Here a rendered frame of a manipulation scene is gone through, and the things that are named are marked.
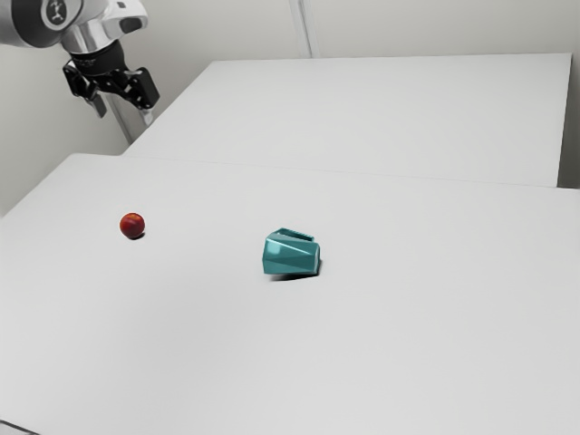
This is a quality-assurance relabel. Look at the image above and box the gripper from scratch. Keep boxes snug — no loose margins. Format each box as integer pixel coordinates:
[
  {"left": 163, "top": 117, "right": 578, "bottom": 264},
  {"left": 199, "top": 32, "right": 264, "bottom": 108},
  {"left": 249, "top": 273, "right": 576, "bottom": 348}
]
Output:
[{"left": 62, "top": 39, "right": 161, "bottom": 125}]

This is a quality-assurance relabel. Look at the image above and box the teal faceted mug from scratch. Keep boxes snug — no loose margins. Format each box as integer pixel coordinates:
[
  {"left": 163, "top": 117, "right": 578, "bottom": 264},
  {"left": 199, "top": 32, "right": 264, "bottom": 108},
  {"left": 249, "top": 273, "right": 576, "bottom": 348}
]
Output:
[{"left": 261, "top": 227, "right": 323, "bottom": 276}]

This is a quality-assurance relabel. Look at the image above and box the red apple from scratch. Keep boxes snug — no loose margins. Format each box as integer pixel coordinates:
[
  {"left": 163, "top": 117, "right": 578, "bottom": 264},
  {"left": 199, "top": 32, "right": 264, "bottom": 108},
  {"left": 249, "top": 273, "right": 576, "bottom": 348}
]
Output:
[{"left": 119, "top": 211, "right": 147, "bottom": 239}]

